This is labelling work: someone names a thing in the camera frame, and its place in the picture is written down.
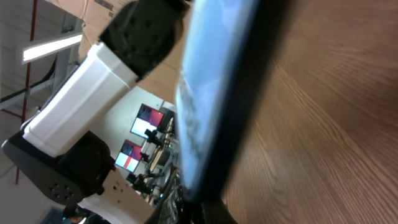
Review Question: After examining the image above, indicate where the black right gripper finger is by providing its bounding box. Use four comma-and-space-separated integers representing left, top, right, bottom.
152, 174, 239, 224

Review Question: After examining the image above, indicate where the blue screen smartphone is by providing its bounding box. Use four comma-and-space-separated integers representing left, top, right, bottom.
175, 0, 292, 202

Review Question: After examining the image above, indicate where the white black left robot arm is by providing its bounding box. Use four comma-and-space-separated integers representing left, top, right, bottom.
2, 0, 189, 223

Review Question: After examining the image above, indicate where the lower computer monitor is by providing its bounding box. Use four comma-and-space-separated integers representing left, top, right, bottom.
115, 140, 142, 172

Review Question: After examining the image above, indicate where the computer monitor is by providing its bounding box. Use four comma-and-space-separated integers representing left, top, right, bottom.
115, 140, 142, 172
130, 104, 164, 139

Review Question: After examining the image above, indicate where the upper computer monitor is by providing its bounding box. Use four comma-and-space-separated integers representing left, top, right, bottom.
130, 104, 164, 139

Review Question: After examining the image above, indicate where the ceiling light fixture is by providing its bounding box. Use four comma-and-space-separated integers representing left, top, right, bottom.
21, 30, 83, 64

